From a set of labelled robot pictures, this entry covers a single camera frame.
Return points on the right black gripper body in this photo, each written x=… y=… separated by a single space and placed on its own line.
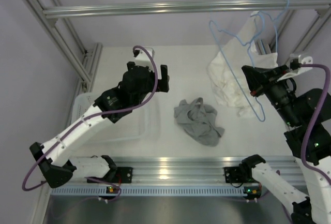
x=272 y=76

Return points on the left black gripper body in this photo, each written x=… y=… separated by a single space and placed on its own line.
x=150 y=83

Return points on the grey tank top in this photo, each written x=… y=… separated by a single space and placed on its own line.
x=198 y=120

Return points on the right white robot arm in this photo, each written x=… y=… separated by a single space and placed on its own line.
x=308 y=141

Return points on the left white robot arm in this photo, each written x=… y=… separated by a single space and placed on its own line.
x=54 y=158

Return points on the white tank top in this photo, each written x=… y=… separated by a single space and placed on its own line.
x=238 y=79

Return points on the white plastic basket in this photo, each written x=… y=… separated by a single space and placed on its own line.
x=134 y=126

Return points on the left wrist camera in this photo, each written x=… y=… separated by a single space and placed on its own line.
x=141 y=58

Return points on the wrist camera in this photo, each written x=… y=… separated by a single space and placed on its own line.
x=299 y=64
x=141 y=58

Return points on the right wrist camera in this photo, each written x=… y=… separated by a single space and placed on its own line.
x=299 y=64

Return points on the left aluminium frame post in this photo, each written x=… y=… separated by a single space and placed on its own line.
x=85 y=64

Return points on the aluminium frame post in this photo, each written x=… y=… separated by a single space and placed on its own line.
x=300 y=30
x=85 y=64

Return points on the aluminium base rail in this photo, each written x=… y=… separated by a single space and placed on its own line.
x=178 y=170

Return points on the right aluminium frame post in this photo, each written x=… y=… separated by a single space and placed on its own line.
x=300 y=30

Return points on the aluminium hanging rail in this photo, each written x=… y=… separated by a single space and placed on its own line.
x=128 y=9

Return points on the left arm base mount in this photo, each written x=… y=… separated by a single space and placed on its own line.
x=118 y=175

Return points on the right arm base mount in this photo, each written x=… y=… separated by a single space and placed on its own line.
x=233 y=175

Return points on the perforated cable duct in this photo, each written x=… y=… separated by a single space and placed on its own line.
x=128 y=191

